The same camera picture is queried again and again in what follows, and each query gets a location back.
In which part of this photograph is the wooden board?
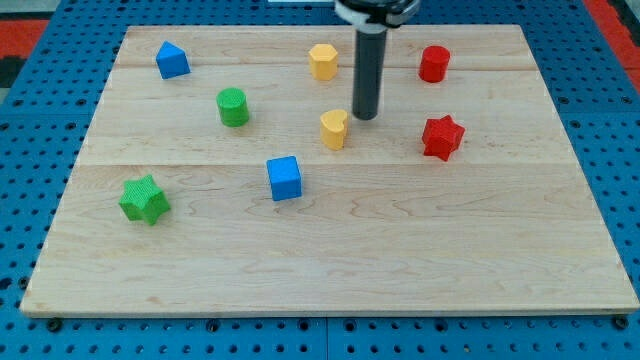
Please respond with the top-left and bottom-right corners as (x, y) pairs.
(21, 25), (639, 318)

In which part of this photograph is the green star block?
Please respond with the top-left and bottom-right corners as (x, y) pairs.
(118, 174), (171, 226)

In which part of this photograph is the green cylinder block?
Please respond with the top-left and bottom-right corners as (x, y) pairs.
(216, 87), (250, 127)

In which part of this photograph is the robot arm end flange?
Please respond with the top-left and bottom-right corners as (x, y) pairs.
(334, 0), (421, 34)

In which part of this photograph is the red cylinder block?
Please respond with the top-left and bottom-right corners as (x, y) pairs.
(418, 45), (451, 83)

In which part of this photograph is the blue cube block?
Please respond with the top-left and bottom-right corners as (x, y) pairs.
(266, 156), (302, 201)

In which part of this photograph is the yellow hexagon block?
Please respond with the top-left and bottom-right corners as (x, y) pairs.
(308, 43), (338, 81)

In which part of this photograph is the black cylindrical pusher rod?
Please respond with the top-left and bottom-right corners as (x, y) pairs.
(352, 30), (387, 120)

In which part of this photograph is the yellow heart block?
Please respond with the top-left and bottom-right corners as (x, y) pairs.
(320, 109), (349, 150)

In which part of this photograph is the blue triangular prism block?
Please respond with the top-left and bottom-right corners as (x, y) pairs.
(155, 41), (191, 79)

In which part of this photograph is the red star block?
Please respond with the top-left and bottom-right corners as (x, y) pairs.
(422, 115), (466, 162)

